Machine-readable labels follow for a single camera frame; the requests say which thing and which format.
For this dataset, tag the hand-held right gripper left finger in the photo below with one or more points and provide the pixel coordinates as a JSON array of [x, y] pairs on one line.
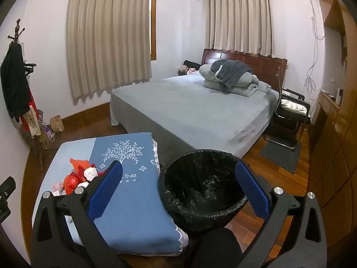
[[107, 189]]

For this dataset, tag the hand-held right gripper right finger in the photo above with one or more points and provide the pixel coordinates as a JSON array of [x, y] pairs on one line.
[[252, 189]]

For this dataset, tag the black trash bin with bag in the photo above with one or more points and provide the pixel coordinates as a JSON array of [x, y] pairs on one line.
[[200, 184]]

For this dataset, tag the white crumpled paper ball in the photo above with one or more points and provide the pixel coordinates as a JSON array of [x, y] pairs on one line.
[[90, 173]]

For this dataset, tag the blue tree-print tablecloth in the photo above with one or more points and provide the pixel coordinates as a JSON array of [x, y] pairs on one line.
[[139, 201]]

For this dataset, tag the red plastic bag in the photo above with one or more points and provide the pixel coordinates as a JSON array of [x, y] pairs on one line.
[[73, 181]]

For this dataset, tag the grey floor mat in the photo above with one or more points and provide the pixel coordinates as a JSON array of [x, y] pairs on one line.
[[281, 156]]

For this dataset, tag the striped bag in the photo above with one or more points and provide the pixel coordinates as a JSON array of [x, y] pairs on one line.
[[40, 120]]

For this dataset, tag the brown paper bag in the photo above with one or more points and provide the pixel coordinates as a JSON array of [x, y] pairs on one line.
[[57, 124]]

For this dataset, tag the wooden wardrobe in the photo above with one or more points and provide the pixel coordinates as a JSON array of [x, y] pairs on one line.
[[334, 159]]

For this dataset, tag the patterned chair cushion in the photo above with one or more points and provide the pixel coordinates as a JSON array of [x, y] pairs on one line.
[[292, 106]]

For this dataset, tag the red hanging bag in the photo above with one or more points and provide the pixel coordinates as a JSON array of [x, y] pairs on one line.
[[32, 103]]

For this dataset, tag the bed with grey sheet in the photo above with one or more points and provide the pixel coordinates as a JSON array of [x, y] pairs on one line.
[[195, 111]]

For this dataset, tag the black folding chair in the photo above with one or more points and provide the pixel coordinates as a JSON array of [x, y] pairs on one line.
[[292, 93]]

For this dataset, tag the dark grey folded blanket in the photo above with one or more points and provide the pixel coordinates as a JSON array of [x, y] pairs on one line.
[[231, 71]]

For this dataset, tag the light grey folded duvet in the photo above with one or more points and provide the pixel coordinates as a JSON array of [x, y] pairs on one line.
[[206, 75]]

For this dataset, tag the dark wooden headboard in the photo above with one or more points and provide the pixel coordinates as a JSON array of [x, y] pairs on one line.
[[267, 67]]

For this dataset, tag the dark clothes behind bed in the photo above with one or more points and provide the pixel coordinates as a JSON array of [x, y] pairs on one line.
[[189, 62]]

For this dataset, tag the wide beige curtain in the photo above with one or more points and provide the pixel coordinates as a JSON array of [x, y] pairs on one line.
[[111, 39]]

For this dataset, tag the wooden coat rack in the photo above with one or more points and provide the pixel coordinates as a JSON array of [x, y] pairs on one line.
[[18, 28]]

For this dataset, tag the narrow beige curtain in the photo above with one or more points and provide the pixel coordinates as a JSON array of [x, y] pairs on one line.
[[239, 19]]

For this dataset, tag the wooden window frame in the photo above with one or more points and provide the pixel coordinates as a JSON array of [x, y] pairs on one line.
[[153, 33]]

